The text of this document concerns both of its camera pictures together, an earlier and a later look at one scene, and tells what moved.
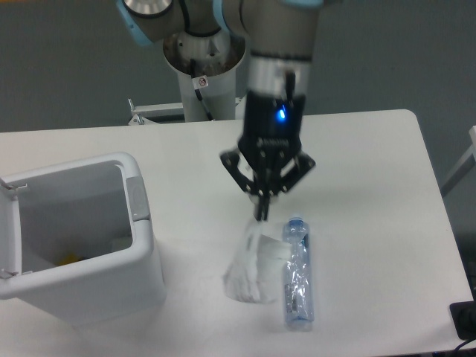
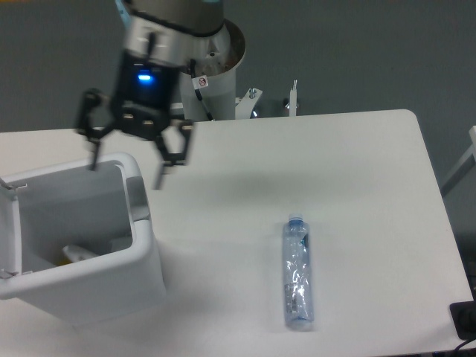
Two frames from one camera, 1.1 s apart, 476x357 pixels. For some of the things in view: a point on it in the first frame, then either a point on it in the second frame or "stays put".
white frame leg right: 466,165 stays put
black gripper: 271,132 -> 142,96
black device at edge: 464,316 stays put
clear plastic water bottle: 298,280 stays put
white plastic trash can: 76,239 stays put
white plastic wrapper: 254,272 -> 74,253
